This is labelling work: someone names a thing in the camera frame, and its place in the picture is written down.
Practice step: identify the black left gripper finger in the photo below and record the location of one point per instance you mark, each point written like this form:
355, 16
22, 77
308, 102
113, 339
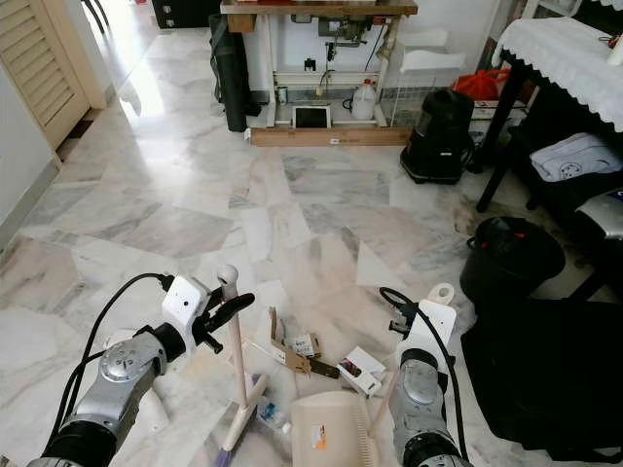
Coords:
234, 306

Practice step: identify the tall black rolled bag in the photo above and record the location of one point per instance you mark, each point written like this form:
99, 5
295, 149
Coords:
231, 78

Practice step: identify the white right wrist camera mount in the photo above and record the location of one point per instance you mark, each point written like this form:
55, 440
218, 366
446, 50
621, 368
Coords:
433, 331

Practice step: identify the black round bin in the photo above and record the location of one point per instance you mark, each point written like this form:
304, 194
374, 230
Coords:
511, 258

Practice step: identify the white lace tablecloth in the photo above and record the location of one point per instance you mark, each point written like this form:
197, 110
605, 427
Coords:
565, 53

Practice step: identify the silver grey case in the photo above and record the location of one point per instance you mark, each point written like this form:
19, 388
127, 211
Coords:
602, 214

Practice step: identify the black vacuum cleaner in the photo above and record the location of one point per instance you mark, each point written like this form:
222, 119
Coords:
440, 136

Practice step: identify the small clear plastic bottle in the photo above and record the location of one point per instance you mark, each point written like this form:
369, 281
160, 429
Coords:
273, 416

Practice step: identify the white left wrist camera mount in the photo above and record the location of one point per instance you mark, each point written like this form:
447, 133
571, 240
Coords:
185, 304

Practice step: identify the red bag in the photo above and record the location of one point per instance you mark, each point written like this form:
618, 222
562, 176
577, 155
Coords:
480, 85

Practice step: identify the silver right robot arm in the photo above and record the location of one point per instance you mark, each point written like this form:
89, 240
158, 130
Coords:
423, 409

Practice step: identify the folded brown cardboard piece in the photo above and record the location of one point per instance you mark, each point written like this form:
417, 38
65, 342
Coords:
290, 355

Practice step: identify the small white carton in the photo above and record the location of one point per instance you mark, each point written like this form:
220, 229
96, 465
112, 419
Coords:
303, 345

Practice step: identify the white framed tablet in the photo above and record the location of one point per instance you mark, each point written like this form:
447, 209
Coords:
311, 118

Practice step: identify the wooden top white frame table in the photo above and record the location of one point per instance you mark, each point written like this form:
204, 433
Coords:
321, 8

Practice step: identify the black chair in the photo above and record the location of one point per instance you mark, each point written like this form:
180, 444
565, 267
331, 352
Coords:
560, 195

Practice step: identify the beige louvered door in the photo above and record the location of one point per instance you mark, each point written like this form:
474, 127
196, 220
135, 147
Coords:
49, 58

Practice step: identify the white plastic jug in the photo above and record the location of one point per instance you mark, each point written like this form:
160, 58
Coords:
363, 102

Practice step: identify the short dark brown wrapper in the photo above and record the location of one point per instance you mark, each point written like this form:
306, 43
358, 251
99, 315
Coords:
324, 368

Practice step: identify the black table leg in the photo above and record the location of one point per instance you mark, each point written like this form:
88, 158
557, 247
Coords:
501, 146

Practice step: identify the black cabinet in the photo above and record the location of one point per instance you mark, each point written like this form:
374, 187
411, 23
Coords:
185, 12

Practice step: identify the white folded cloth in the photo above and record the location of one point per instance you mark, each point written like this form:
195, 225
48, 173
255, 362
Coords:
574, 156

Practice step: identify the large black floor bag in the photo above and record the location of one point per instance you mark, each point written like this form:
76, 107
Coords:
545, 379

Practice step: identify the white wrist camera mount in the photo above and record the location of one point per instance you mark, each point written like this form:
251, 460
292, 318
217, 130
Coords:
433, 331
185, 304

